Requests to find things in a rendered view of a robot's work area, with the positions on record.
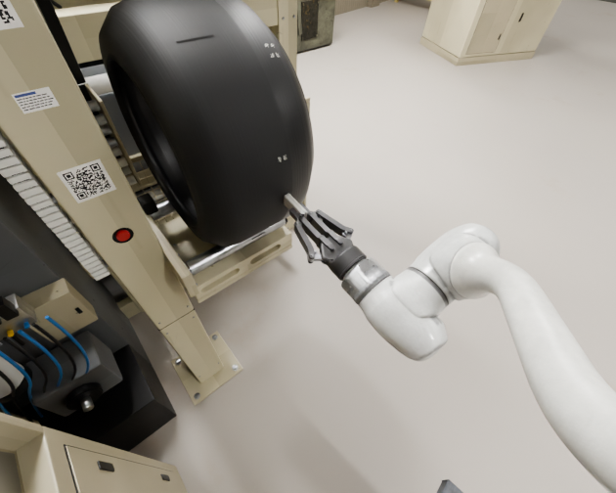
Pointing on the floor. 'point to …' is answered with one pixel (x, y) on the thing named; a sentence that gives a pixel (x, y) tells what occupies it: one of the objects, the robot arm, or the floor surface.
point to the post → (7, 39)
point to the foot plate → (211, 376)
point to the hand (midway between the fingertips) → (294, 207)
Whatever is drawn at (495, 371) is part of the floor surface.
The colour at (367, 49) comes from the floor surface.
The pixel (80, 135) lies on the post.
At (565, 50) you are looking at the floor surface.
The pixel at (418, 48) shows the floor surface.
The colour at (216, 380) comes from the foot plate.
